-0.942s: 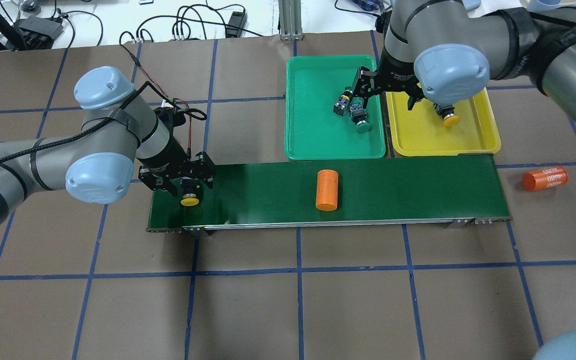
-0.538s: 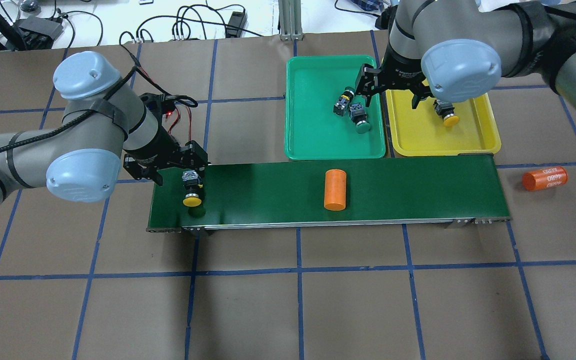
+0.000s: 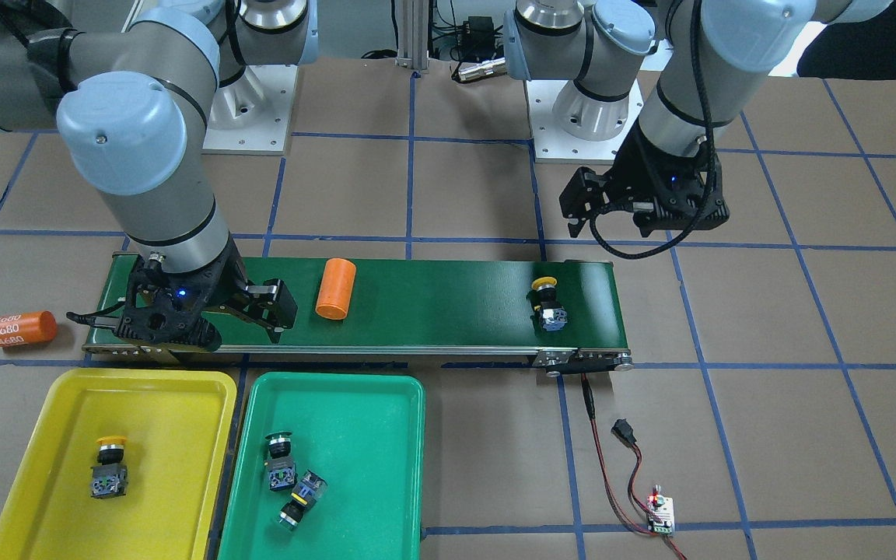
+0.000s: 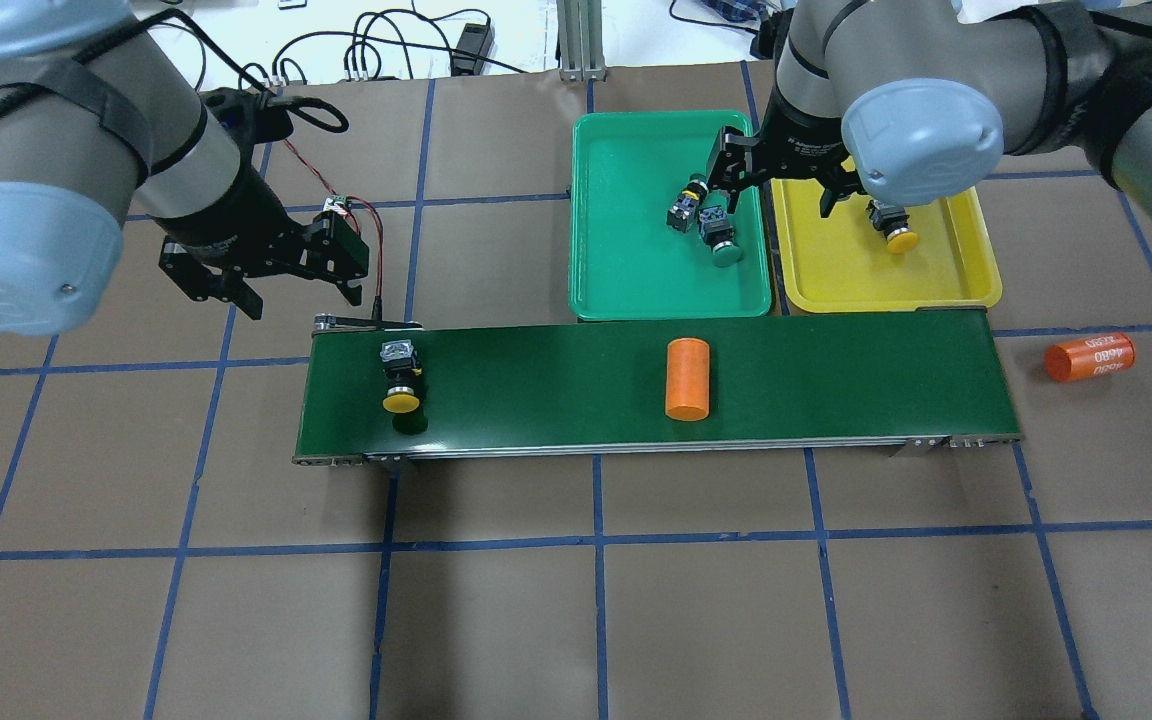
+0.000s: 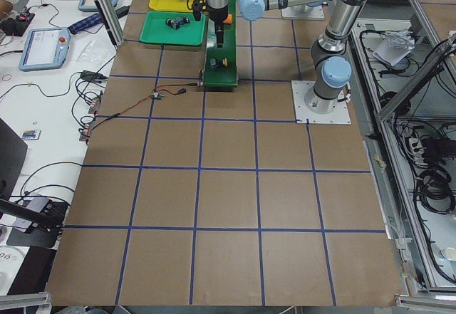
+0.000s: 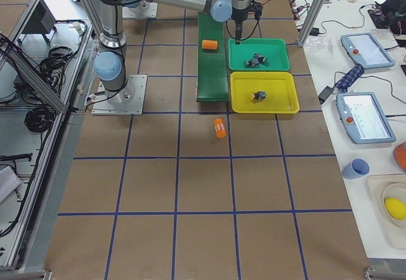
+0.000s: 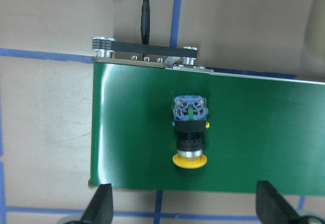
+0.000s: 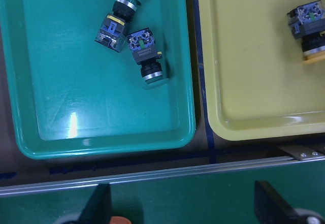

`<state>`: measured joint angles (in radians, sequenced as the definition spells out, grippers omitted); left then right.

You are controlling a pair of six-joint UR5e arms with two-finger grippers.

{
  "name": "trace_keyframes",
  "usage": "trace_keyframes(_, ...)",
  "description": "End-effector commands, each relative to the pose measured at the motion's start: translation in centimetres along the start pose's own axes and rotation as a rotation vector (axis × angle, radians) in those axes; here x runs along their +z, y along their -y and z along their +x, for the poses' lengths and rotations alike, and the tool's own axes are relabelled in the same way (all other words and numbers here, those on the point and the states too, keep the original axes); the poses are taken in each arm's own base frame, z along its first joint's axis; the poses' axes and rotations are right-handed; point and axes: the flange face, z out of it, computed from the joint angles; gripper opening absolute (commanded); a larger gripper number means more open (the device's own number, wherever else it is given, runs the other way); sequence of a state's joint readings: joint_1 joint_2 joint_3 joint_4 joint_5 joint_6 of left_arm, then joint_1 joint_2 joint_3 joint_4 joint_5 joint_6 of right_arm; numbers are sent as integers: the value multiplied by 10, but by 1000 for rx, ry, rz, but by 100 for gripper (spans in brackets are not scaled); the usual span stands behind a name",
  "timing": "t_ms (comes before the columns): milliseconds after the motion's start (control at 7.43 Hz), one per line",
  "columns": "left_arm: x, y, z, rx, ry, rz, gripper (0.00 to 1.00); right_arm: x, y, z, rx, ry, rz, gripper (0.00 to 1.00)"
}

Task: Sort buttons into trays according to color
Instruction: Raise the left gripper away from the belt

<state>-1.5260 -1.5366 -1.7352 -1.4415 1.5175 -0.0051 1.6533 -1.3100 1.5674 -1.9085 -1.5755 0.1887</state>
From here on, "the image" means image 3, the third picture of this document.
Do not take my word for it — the orange cylinder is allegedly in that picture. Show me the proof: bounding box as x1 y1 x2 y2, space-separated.
314 258 358 321
0 310 58 348

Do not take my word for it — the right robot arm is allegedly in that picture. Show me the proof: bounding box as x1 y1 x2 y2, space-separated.
0 1 319 352

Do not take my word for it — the red black cable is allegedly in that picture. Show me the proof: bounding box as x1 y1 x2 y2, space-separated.
580 373 690 560

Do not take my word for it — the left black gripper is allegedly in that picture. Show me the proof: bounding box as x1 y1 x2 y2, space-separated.
558 125 731 238

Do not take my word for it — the green conveyor belt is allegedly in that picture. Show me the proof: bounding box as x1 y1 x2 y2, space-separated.
84 257 634 375

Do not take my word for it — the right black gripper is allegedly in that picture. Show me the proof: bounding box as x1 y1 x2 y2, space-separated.
67 239 298 353

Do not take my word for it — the small circuit board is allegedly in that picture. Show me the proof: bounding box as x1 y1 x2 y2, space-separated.
646 487 675 537

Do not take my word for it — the yellow push button switch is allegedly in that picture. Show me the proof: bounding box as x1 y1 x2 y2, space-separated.
90 436 128 499

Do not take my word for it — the green push button switch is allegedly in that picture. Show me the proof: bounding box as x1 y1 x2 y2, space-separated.
278 469 328 530

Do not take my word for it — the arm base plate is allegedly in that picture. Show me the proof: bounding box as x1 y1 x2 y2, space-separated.
203 66 299 156
525 79 643 164

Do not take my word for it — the yellow tray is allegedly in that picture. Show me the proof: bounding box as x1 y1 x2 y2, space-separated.
0 368 237 559

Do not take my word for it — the green tray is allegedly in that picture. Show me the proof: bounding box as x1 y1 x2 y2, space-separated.
218 372 425 559

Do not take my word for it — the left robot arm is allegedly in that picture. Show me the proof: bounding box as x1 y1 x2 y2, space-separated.
502 1 889 238

